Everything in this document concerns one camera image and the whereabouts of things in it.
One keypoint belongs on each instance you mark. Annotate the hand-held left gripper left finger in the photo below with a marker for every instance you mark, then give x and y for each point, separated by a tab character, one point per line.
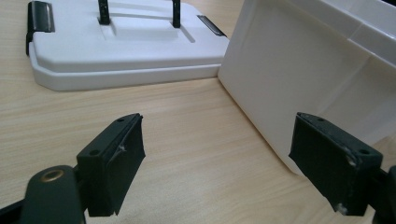
109	168

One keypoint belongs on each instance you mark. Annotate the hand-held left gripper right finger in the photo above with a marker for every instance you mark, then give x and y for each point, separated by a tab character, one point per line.
333	161

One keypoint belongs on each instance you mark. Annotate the white plastic storage box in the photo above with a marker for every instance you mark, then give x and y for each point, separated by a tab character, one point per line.
305	71

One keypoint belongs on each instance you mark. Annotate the white plastic box lid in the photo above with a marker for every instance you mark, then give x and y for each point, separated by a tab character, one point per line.
124	53

